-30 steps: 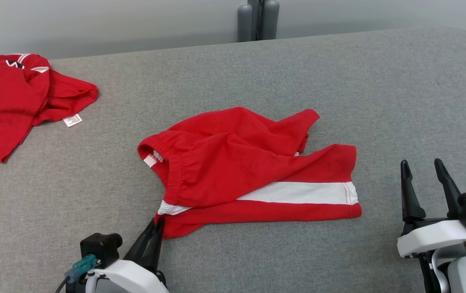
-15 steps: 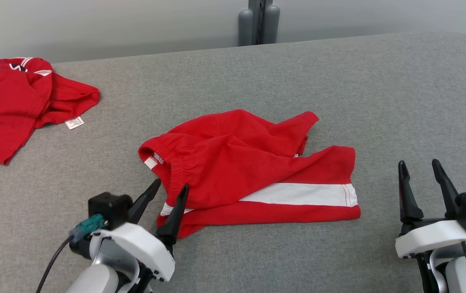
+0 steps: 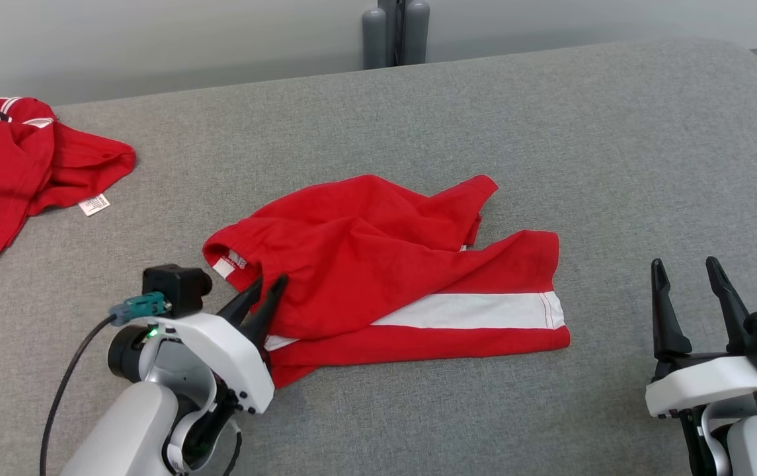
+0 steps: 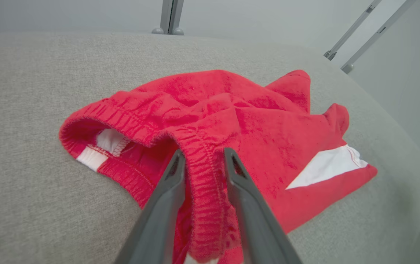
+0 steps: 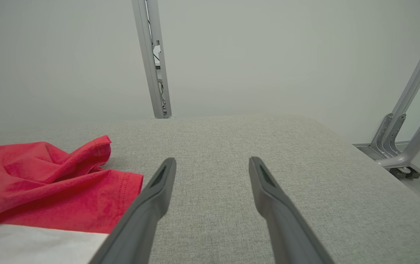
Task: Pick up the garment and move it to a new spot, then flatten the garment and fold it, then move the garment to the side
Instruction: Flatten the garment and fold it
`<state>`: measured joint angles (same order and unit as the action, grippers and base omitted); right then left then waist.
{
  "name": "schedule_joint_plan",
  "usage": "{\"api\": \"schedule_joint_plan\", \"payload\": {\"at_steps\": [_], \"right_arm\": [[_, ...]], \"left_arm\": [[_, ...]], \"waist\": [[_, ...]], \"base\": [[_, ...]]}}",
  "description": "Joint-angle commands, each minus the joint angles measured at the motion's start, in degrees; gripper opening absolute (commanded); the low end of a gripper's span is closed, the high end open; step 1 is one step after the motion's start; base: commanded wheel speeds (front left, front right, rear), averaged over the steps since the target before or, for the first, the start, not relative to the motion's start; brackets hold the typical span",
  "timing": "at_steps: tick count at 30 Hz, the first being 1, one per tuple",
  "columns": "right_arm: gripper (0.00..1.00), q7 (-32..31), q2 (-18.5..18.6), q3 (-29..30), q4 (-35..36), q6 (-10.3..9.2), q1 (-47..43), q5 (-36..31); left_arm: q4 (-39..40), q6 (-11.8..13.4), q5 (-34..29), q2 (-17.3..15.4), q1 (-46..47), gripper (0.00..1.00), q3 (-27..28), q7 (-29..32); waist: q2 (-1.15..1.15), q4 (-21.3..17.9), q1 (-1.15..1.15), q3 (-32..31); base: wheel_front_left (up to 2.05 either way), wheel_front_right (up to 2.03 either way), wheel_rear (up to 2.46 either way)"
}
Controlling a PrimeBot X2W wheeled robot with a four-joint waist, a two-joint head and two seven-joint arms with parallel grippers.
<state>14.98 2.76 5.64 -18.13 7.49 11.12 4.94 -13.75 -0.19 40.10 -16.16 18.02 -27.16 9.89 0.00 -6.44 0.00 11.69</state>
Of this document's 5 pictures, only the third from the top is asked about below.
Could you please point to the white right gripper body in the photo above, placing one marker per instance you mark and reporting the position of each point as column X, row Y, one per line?
column 709, row 383

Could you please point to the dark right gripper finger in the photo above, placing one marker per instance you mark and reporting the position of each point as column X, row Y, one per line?
column 732, row 311
column 668, row 324

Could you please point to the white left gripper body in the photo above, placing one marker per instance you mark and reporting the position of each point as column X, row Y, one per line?
column 233, row 360

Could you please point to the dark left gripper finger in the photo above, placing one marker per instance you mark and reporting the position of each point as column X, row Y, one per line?
column 267, row 317
column 244, row 307

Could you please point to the red shorts with white stripe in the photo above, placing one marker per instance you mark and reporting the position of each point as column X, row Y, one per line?
column 365, row 264

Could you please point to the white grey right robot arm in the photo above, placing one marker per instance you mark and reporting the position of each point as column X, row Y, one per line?
column 742, row 443

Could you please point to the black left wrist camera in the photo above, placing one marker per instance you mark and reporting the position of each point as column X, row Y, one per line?
column 176, row 287

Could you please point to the grey cylindrical post foot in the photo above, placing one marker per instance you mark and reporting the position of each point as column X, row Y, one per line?
column 374, row 39
column 416, row 33

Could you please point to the grey vertical partition post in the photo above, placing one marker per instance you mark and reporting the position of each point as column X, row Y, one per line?
column 395, row 33

